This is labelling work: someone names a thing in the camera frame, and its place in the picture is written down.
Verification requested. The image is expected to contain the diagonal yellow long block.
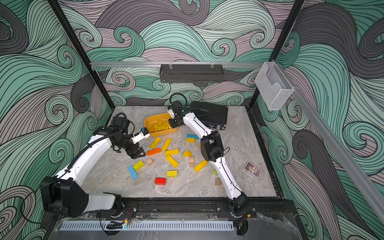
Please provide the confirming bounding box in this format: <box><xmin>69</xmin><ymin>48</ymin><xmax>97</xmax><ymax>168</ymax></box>
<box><xmin>166</xmin><ymin>155</ymin><xmax>179</xmax><ymax>168</ymax></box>

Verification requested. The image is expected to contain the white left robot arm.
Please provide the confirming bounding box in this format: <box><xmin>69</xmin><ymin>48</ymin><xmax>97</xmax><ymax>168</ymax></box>
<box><xmin>41</xmin><ymin>113</ymin><xmax>150</xmax><ymax>218</ymax></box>

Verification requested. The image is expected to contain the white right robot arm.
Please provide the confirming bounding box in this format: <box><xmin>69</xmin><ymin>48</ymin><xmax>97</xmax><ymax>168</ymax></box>
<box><xmin>167</xmin><ymin>93</ymin><xmax>249</xmax><ymax>218</ymax></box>

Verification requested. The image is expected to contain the yellow green block left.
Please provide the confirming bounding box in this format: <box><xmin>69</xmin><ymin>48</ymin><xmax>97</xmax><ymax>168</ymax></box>
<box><xmin>133</xmin><ymin>161</ymin><xmax>145</xmax><ymax>171</ymax></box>

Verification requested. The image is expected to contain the orange plastic tub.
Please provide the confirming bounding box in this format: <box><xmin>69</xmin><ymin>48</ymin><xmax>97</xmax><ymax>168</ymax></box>
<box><xmin>145</xmin><ymin>113</ymin><xmax>178</xmax><ymax>137</ymax></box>

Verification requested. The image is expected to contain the natural wood cube left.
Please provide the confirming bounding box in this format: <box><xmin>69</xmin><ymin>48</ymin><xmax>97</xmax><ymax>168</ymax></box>
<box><xmin>147</xmin><ymin>159</ymin><xmax>154</xmax><ymax>166</ymax></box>

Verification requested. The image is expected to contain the natural wood cube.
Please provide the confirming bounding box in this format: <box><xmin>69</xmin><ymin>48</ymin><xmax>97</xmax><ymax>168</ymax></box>
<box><xmin>147</xmin><ymin>159</ymin><xmax>154</xmax><ymax>166</ymax></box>
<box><xmin>215</xmin><ymin>178</ymin><xmax>222</xmax><ymax>186</ymax></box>

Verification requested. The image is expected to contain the orange rectangular block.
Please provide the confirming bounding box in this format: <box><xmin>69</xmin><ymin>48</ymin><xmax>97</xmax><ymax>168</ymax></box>
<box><xmin>147</xmin><ymin>148</ymin><xmax>162</xmax><ymax>156</ymax></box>

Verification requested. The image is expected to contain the blue long block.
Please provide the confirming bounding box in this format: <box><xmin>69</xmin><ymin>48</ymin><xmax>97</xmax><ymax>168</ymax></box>
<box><xmin>128</xmin><ymin>166</ymin><xmax>138</xmax><ymax>180</ymax></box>

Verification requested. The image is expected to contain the black electronics box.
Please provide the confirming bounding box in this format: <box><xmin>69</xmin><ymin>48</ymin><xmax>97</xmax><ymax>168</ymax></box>
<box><xmin>190</xmin><ymin>102</ymin><xmax>229</xmax><ymax>130</ymax></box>

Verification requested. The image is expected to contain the natural wood long block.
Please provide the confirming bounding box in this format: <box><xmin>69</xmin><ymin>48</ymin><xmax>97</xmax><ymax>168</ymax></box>
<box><xmin>189</xmin><ymin>156</ymin><xmax>195</xmax><ymax>168</ymax></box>

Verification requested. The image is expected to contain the playing card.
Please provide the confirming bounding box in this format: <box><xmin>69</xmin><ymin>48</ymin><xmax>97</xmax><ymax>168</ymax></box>
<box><xmin>244</xmin><ymin>162</ymin><xmax>262</xmax><ymax>178</ymax></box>

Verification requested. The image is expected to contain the black wall tray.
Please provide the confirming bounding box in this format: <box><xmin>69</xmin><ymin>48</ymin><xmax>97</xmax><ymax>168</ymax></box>
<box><xmin>160</xmin><ymin>64</ymin><xmax>224</xmax><ymax>84</ymax></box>

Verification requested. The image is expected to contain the white cable duct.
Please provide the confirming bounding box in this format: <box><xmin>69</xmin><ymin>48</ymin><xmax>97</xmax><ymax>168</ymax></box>
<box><xmin>59</xmin><ymin>221</ymin><xmax>235</xmax><ymax>232</ymax></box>

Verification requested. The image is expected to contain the clear plastic wall holder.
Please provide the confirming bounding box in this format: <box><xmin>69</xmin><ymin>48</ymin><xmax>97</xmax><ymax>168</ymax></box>
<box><xmin>255</xmin><ymin>62</ymin><xmax>294</xmax><ymax>111</ymax></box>

